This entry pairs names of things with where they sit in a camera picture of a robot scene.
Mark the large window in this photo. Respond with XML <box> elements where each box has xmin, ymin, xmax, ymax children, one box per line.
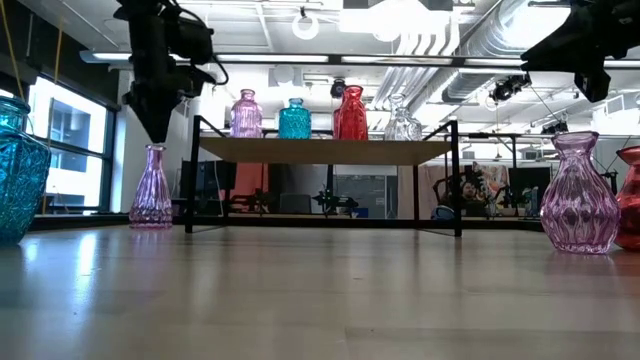
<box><xmin>0</xmin><ymin>74</ymin><xmax>119</xmax><ymax>216</ymax></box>

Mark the silver air duct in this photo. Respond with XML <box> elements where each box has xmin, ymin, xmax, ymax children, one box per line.
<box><xmin>444</xmin><ymin>0</ymin><xmax>566</xmax><ymax>101</ymax></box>

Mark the purple ribbed jar vase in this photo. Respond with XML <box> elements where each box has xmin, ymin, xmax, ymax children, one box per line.
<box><xmin>229</xmin><ymin>88</ymin><xmax>264</xmax><ymax>139</ymax></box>

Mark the person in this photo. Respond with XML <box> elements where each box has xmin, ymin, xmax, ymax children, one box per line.
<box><xmin>433</xmin><ymin>175</ymin><xmax>494</xmax><ymax>221</ymax></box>

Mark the clear round glass vase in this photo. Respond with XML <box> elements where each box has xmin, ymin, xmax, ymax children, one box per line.
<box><xmin>394</xmin><ymin>112</ymin><xmax>424</xmax><ymax>142</ymax></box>

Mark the purple glass cone vase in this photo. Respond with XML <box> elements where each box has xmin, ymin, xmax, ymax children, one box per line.
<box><xmin>128</xmin><ymin>144</ymin><xmax>174</xmax><ymax>230</ymax></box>

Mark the floral cloth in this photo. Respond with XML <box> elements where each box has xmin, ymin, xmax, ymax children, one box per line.
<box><xmin>472</xmin><ymin>162</ymin><xmax>511</xmax><ymax>211</ymax></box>

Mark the red flared square vase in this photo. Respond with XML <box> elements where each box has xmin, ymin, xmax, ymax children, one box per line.
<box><xmin>332</xmin><ymin>84</ymin><xmax>369</xmax><ymax>141</ymax></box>

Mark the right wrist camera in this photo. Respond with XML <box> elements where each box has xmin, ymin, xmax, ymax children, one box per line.
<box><xmin>573</xmin><ymin>69</ymin><xmax>612</xmax><ymax>104</ymax></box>

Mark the orange partition panel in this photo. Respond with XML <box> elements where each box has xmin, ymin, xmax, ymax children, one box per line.
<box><xmin>233</xmin><ymin>162</ymin><xmax>270</xmax><ymax>199</ymax></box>

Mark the black framed background table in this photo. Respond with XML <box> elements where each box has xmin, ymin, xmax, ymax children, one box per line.
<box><xmin>462</xmin><ymin>130</ymin><xmax>624</xmax><ymax>221</ymax></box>

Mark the grey box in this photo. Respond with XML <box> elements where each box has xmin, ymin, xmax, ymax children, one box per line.
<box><xmin>278</xmin><ymin>192</ymin><xmax>313</xmax><ymax>215</ymax></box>

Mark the teal textured square vase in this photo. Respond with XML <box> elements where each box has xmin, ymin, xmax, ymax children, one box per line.
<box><xmin>0</xmin><ymin>95</ymin><xmax>53</xmax><ymax>246</ymax></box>

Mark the black aluminium table frame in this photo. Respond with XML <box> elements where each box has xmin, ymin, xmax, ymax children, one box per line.
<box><xmin>29</xmin><ymin>212</ymin><xmax>546</xmax><ymax>232</ymax></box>

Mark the white round ceiling lamp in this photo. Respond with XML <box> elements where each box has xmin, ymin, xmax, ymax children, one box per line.
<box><xmin>292</xmin><ymin>12</ymin><xmax>321</xmax><ymax>41</ymax></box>

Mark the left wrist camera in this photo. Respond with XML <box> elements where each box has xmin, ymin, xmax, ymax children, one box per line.
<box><xmin>175</xmin><ymin>63</ymin><xmax>220</xmax><ymax>100</ymax></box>

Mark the linear ceiling light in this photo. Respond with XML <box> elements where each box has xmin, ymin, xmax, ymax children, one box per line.
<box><xmin>79</xmin><ymin>49</ymin><xmax>640</xmax><ymax>70</ymax></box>

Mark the blue round object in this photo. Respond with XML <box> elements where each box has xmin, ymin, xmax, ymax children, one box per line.
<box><xmin>430</xmin><ymin>204</ymin><xmax>456</xmax><ymax>222</ymax></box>

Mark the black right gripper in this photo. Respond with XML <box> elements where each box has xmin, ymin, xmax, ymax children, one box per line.
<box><xmin>520</xmin><ymin>0</ymin><xmax>622</xmax><ymax>73</ymax></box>

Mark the red bulbous glass vase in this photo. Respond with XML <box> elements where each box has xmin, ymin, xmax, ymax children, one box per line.
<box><xmin>614</xmin><ymin>145</ymin><xmax>640</xmax><ymax>252</ymax></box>

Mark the wooden shelf with black frame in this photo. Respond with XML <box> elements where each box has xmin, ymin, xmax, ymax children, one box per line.
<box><xmin>184</xmin><ymin>114</ymin><xmax>464</xmax><ymax>238</ymax></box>

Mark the purple bulbous glass vase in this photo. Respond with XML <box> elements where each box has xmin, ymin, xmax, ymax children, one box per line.
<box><xmin>539</xmin><ymin>130</ymin><xmax>622</xmax><ymax>255</ymax></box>

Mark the clear glass cone vase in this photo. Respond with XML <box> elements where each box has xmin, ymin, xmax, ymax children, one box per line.
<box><xmin>387</xmin><ymin>92</ymin><xmax>409</xmax><ymax>141</ymax></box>

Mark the teal glass bottle vase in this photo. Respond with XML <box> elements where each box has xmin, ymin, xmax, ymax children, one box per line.
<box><xmin>277</xmin><ymin>97</ymin><xmax>313</xmax><ymax>140</ymax></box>

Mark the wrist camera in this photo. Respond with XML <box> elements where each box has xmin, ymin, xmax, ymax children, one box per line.
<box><xmin>573</xmin><ymin>69</ymin><xmax>612</xmax><ymax>104</ymax></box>
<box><xmin>175</xmin><ymin>63</ymin><xmax>220</xmax><ymax>100</ymax></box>

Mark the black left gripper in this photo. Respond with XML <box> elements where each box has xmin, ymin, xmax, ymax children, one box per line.
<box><xmin>123</xmin><ymin>59</ymin><xmax>187</xmax><ymax>145</ymax></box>

